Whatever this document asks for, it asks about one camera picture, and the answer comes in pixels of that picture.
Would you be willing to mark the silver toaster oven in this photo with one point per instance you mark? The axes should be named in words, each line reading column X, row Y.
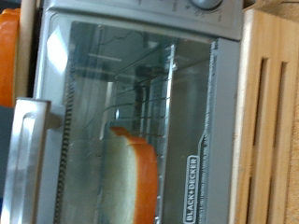
column 140, row 9

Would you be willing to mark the white bread slice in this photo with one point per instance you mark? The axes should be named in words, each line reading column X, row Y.
column 124, row 186
column 7, row 62

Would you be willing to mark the slotted wooden block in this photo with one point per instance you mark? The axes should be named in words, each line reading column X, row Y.
column 246, row 93

